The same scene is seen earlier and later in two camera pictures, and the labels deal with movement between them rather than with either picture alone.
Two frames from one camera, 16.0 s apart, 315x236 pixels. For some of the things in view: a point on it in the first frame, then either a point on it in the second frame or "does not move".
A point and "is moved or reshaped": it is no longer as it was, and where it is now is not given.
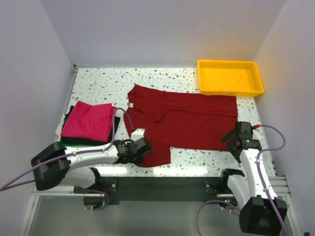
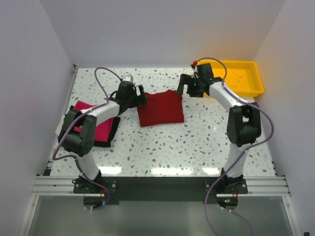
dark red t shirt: x=179 y=120 is moved or reshaped
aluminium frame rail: x=278 y=184 does not move
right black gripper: x=225 y=137 → x=186 y=79
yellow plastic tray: x=229 y=78 does not move
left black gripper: x=139 y=160 → x=140 y=100
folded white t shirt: x=58 y=130 does not move
